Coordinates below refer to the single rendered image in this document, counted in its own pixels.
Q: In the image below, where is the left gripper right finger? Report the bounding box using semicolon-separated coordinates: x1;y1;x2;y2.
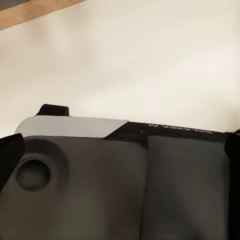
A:
224;132;240;173

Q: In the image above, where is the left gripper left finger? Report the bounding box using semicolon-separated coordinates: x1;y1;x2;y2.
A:
0;133;26;193

